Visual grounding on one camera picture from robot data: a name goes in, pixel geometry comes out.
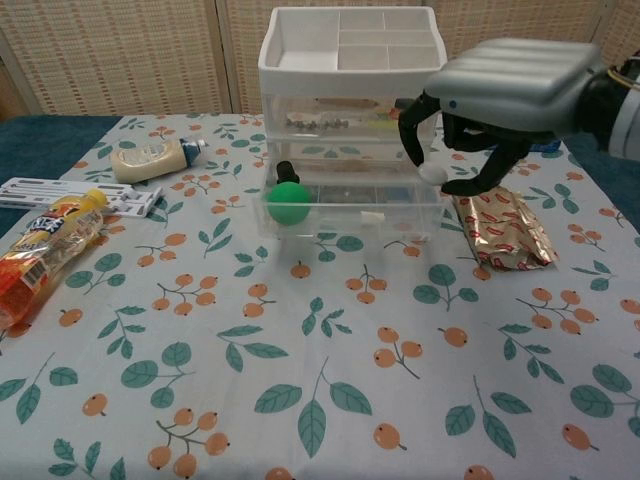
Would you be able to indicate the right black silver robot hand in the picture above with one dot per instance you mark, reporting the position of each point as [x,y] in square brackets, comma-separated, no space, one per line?
[510,85]

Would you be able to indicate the small white round piece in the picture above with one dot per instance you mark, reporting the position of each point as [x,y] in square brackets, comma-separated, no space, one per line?
[432,173]

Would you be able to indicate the clear plastic drawer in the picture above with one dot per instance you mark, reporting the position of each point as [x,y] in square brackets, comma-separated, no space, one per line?
[350,225]

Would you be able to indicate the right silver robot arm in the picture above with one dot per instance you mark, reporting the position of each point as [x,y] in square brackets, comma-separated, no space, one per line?
[625,115]

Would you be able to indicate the clear drawer with stationery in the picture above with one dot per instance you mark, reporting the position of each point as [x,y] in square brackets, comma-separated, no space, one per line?
[330,120]

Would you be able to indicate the green ball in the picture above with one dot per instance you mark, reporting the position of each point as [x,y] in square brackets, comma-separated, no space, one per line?
[289,204]

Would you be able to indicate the blue orange cardboard box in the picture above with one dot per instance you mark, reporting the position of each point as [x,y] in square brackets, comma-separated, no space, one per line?
[546,146]

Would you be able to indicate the dark green small item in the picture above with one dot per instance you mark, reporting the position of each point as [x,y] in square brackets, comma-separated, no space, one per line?
[402,103]

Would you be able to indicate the yellow green marker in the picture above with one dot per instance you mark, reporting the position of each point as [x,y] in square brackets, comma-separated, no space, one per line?
[385,121]

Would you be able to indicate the gold foil snack pack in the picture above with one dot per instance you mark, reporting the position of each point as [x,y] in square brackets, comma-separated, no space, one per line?
[505,230]

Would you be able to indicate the wooden stick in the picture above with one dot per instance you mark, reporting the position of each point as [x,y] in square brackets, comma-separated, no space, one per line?
[347,102]

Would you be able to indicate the floral tablecloth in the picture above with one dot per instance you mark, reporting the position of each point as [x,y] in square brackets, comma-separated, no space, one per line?
[300,350]

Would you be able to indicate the mayonnaise squeeze bottle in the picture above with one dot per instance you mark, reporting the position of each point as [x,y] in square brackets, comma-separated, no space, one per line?
[145,160]

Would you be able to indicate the white toothbrush pack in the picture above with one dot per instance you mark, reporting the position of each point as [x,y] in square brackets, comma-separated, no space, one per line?
[130,207]
[50,184]

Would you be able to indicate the orange drink bottle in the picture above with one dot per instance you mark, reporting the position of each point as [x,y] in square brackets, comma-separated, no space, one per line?
[45,250]

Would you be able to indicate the white plastic drawer organizer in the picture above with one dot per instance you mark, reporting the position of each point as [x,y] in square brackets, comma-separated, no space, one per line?
[300,80]

